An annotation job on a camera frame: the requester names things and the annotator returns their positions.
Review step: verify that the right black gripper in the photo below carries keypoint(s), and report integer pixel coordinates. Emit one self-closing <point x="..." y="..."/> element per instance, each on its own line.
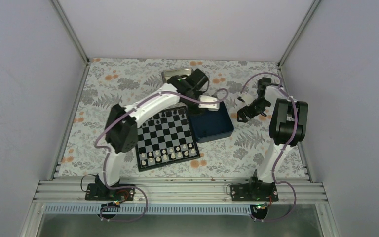
<point x="241" y="113"/>

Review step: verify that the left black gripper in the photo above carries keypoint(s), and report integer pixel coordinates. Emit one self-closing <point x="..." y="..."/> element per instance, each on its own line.
<point x="192" y="110"/>

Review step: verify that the dark blue piece box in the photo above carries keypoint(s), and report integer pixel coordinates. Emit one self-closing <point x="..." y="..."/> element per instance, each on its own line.
<point x="211" y="125"/>

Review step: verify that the black grey chess board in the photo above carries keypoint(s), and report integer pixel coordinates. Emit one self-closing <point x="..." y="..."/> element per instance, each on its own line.
<point x="174" y="134"/>

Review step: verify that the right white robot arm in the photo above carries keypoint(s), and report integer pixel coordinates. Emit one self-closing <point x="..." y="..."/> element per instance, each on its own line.
<point x="287" y="128"/>

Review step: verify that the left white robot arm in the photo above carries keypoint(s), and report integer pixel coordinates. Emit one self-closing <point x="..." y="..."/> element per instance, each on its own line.
<point x="121" y="130"/>

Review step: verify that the floral table mat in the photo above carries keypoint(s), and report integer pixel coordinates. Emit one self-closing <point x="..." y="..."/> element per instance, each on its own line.
<point x="125" y="81"/>

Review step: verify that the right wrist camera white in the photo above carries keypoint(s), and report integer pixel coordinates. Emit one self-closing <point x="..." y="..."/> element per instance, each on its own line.
<point x="246" y="98"/>

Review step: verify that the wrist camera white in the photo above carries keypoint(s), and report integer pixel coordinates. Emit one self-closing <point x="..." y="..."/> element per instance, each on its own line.
<point x="209" y="103"/>
<point x="246" y="98"/>

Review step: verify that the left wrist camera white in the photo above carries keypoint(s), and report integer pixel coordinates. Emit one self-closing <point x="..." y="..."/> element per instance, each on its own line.
<point x="209" y="103"/>

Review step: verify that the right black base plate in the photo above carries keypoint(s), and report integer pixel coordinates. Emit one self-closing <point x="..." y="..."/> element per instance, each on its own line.
<point x="241" y="193"/>

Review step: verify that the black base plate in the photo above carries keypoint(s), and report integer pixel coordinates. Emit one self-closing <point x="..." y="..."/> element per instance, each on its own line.
<point x="95" y="193"/>
<point x="241" y="193"/>

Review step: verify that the aluminium corner post right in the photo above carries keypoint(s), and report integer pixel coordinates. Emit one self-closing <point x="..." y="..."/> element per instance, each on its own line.
<point x="306" y="19"/>

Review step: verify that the aluminium corner post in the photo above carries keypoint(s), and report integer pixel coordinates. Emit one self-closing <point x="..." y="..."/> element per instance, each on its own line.
<point x="63" y="16"/>
<point x="306" y="19"/>

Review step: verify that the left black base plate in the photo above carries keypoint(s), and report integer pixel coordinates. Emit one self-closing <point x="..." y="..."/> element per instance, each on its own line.
<point x="95" y="193"/>

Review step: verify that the aluminium corner post left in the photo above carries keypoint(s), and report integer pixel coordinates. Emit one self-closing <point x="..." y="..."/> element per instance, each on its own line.
<point x="63" y="16"/>

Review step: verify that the white slotted cable duct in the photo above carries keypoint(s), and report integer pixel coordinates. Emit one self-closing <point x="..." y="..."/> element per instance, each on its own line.
<point x="151" y="209"/>

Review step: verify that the aluminium front rail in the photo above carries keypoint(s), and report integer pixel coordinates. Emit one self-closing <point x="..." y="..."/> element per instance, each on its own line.
<point x="178" y="192"/>

